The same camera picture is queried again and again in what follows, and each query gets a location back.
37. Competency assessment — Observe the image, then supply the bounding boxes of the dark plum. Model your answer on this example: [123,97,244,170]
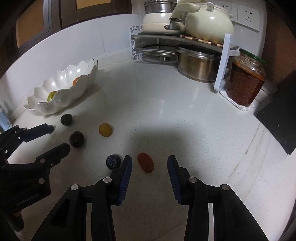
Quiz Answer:
[60,113,73,126]
[69,131,85,148]

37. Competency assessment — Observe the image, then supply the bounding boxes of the green apple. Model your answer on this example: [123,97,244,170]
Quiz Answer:
[47,91,57,102]

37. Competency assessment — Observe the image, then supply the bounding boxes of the small tan longan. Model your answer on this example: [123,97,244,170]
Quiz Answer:
[98,123,113,137]

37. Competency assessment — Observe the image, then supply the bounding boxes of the blueberry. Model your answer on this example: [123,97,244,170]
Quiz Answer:
[106,154,121,170]

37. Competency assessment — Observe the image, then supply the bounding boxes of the orange tangerine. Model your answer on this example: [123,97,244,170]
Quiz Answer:
[72,77,80,86]

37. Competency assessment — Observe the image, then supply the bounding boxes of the red grape tomato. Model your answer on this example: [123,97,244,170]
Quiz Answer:
[137,153,154,173]

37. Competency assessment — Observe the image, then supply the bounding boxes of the white pump bottle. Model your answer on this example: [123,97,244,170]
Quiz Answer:
[0,108,12,132]

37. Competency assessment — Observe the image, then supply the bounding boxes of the white scalloped ceramic bowl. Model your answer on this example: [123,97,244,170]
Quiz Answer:
[24,59,98,116]

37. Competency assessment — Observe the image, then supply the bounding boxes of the black knife block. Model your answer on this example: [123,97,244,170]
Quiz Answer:
[254,71,295,155]

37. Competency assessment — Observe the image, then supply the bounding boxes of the glass jar red sauce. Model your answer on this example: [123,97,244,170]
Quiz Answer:
[226,48,266,107]

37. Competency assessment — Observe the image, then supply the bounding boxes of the white metal corner shelf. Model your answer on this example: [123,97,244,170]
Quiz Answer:
[129,26,239,92]

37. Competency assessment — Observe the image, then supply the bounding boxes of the stainless steel pot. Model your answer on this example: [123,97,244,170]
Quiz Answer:
[176,45,221,83]

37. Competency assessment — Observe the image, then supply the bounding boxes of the dark wooden cutting board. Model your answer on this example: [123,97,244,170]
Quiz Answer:
[262,4,295,86]

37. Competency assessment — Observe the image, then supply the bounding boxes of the cream pot with steamer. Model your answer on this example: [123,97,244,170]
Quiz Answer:
[142,1,186,34]

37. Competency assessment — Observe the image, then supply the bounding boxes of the cream ceramic kettle pot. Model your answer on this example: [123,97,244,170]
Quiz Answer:
[171,1,234,44]

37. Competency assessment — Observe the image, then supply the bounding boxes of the dark brown window frame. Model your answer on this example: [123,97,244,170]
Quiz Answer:
[1,0,132,75]

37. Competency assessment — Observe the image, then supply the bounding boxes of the wall power outlets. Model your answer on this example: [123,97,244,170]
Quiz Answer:
[216,1,260,32]

